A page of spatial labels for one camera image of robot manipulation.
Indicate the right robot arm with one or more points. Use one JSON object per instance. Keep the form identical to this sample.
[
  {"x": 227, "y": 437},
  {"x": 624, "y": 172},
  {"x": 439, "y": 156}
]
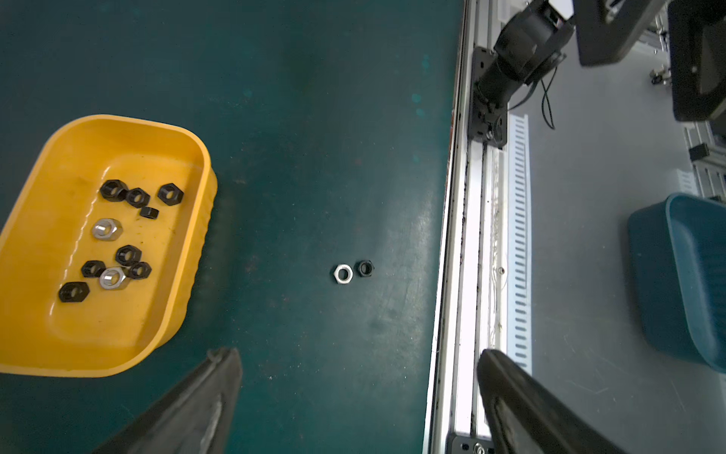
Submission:
[{"x": 531, "y": 44}]

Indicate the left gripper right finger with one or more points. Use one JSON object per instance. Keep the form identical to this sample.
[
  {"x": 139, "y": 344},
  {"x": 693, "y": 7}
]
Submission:
[{"x": 524, "y": 417}]

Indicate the teal bin outside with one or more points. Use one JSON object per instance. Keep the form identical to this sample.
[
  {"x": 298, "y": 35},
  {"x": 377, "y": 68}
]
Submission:
[{"x": 677, "y": 250}]

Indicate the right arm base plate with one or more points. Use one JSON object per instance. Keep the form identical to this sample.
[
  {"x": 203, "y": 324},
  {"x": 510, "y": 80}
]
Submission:
[{"x": 487, "y": 122}]

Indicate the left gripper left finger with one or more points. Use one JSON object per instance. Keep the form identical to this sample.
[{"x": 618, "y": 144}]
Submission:
[{"x": 195, "y": 416}]

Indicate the yellow plastic storage box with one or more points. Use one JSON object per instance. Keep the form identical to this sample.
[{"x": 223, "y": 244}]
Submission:
[{"x": 48, "y": 237}]

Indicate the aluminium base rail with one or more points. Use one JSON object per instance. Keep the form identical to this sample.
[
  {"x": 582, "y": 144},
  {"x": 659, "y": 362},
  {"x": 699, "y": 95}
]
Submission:
[{"x": 484, "y": 291}]

